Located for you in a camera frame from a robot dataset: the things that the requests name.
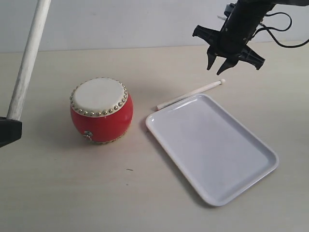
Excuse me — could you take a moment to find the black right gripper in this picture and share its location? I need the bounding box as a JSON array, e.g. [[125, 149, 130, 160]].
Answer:
[[192, 12, 265, 75]]

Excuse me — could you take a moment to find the wooden drumstick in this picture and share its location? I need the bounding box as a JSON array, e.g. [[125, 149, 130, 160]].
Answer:
[[6, 0, 51, 121], [155, 79, 225, 111]]

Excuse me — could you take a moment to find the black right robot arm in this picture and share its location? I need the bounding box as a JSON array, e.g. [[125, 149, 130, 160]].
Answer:
[[192, 0, 309, 75]]

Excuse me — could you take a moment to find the small red drum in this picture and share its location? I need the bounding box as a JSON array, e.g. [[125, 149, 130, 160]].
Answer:
[[70, 77, 134, 144]]

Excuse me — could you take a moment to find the white plastic tray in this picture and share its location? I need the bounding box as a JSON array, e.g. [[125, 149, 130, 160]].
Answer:
[[145, 94, 279, 207]]

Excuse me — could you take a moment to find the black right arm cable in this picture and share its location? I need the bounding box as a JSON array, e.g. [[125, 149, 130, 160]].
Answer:
[[257, 11, 309, 48]]

